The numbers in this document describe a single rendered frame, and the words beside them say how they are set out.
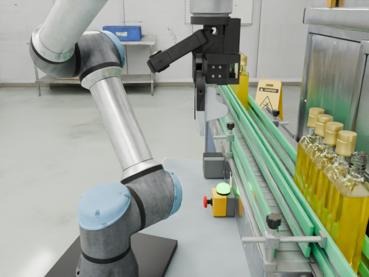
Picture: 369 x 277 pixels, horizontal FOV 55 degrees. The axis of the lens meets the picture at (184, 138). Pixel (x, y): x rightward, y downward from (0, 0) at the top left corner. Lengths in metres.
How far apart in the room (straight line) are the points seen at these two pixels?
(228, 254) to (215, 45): 0.61
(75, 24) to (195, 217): 0.72
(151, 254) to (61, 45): 0.57
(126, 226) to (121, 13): 5.97
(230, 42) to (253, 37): 6.09
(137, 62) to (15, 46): 2.19
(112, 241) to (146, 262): 0.18
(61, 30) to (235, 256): 0.72
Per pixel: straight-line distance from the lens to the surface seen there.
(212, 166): 1.40
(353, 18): 1.08
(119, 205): 0.79
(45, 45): 0.85
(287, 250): 0.87
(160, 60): 0.63
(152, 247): 1.03
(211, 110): 0.65
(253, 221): 0.95
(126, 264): 0.89
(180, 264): 1.01
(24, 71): 7.22
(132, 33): 6.00
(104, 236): 0.81
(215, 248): 1.06
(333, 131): 0.81
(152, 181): 0.87
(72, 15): 0.74
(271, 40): 6.81
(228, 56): 0.63
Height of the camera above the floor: 1.40
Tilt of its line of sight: 20 degrees down
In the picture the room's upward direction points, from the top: straight up
